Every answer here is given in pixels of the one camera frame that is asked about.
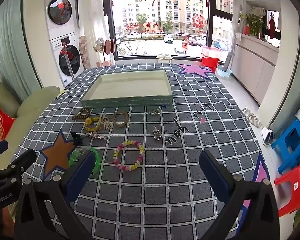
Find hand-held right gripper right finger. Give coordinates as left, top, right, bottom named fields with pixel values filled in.
left=199, top=150, right=288, bottom=240

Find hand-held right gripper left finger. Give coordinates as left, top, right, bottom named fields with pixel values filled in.
left=14, top=151, right=97, bottom=240

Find green translucent bangle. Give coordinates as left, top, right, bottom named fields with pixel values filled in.
left=68, top=145, right=102, bottom=173

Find black hair clip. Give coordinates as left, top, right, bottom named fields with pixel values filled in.
left=71, top=132, right=83, bottom=146

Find pink yellow bead bracelet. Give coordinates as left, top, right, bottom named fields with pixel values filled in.
left=113, top=141, right=145, bottom=172

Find yellow cord flower bracelet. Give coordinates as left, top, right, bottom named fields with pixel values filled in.
left=84, top=116, right=102, bottom=132

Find brown wooden bead bracelet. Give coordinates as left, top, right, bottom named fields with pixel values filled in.
left=72, top=108, right=91, bottom=121

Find braided tan rope bracelet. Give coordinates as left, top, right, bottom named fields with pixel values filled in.
left=111, top=110, right=130, bottom=128

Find small silver heart pendant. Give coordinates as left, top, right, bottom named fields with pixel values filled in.
left=153, top=125, right=163, bottom=141

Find green jewelry tray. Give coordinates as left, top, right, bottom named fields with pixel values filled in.
left=80, top=69, right=176, bottom=109

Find red patterned cushion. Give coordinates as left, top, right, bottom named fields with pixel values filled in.
left=0, top=97, right=16, bottom=166

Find grey checked tablecloth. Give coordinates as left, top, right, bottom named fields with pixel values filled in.
left=0, top=63, right=269, bottom=240

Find beige sofa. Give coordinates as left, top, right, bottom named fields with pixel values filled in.
left=0, top=73, right=61, bottom=172

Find white slippers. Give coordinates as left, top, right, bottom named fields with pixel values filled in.
left=261, top=127, right=275, bottom=146

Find striped floor cloth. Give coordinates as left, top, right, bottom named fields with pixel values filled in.
left=241, top=107, right=263, bottom=128

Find blue plastic stool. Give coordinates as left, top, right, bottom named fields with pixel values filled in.
left=271, top=119, right=300, bottom=175

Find red plastic stool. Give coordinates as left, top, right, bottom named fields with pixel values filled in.
left=274, top=164, right=300, bottom=218

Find light blue basin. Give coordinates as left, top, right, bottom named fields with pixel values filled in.
left=216, top=65, right=233, bottom=78

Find grey curtain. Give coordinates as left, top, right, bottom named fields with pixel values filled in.
left=0, top=0, right=42, bottom=110

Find red bucket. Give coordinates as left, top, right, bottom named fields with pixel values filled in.
left=200, top=54, right=220, bottom=72

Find white cabinet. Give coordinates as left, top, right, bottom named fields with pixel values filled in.
left=231, top=33, right=281, bottom=106

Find pink basin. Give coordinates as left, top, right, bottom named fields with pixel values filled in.
left=201, top=46, right=223, bottom=59

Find stone pattern folded board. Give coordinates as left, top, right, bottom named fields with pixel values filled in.
left=78, top=36, right=91, bottom=70

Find ornament display stand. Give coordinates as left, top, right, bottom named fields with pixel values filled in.
left=93, top=37, right=116, bottom=56

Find white dryer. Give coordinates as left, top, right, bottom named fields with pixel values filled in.
left=45, top=0, right=80, bottom=41

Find green potted plant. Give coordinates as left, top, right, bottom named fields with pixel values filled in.
left=241, top=12, right=266, bottom=40

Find beige rope knot ornament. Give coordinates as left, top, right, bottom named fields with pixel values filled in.
left=101, top=114, right=113, bottom=131

